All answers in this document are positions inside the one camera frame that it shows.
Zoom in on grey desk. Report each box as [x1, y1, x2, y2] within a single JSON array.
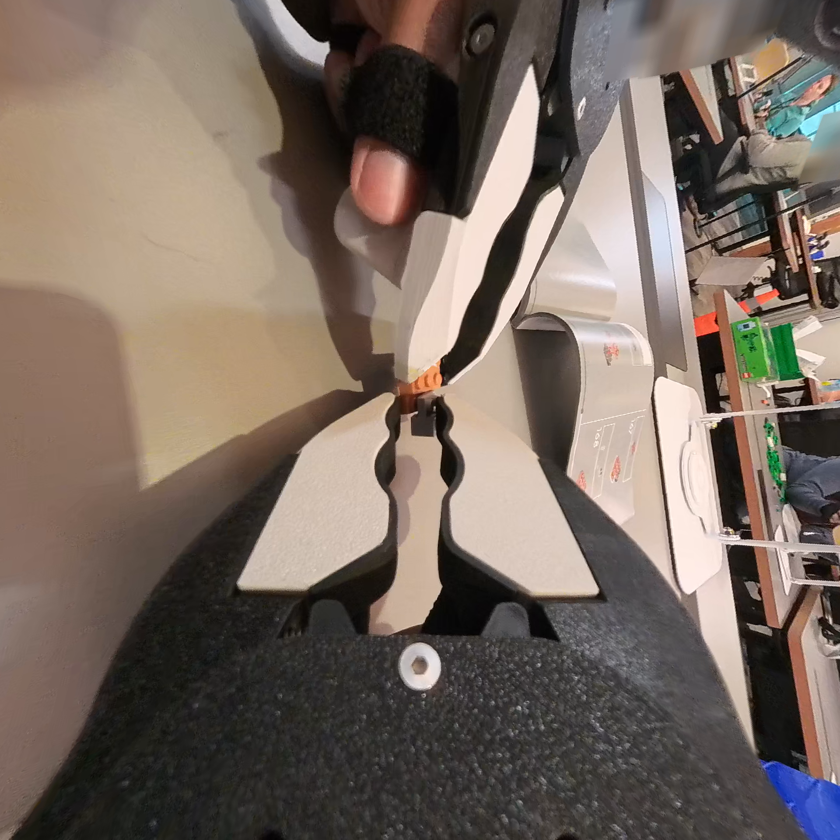
[[0, 0, 756, 840]]

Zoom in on blue plastic bin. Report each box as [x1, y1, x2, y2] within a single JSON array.
[[760, 758, 840, 840]]

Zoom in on white flat pad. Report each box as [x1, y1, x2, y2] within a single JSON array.
[[650, 377, 725, 596]]

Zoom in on green brick box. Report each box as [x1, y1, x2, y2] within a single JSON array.
[[730, 316, 806, 386]]

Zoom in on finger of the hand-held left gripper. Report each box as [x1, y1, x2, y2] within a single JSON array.
[[445, 187, 567, 386], [394, 66, 543, 385]]

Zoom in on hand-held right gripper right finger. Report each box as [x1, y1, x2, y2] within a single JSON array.
[[436, 394, 601, 599]]

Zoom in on long wooden-edged table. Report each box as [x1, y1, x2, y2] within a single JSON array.
[[712, 287, 821, 630]]

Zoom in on person's left hand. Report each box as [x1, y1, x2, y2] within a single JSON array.
[[323, 0, 475, 227]]

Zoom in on brown brick plate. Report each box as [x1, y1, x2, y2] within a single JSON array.
[[396, 367, 445, 399]]

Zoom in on grey instruction booklet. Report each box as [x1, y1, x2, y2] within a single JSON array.
[[511, 217, 658, 527]]

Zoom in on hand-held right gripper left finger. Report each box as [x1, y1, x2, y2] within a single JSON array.
[[236, 392, 399, 595]]

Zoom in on scattered green toy bricks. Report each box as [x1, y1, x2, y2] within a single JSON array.
[[763, 422, 787, 490]]

